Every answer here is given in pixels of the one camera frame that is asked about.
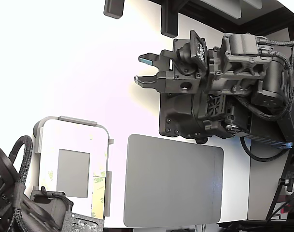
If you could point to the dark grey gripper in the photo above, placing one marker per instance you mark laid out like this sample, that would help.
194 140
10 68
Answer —
183 84

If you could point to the large grey slab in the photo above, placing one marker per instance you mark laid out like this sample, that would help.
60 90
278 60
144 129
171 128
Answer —
224 7

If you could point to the grey rectangular mat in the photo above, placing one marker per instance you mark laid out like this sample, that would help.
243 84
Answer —
173 183

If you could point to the small grey slab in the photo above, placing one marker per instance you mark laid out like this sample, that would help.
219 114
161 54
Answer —
253 3

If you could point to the grey fixture with dark legs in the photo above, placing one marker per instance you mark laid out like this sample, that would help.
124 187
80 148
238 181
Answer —
108 193

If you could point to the light grey side panel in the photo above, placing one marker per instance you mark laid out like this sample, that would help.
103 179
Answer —
265 188

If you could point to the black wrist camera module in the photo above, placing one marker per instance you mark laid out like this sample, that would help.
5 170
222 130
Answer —
192 52

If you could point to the long black bracket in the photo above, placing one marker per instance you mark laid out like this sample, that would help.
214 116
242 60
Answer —
169 19

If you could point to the short black bracket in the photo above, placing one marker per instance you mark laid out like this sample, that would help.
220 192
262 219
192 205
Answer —
114 8

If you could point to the dark camera circuit board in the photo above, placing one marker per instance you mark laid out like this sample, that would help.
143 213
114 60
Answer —
84 223

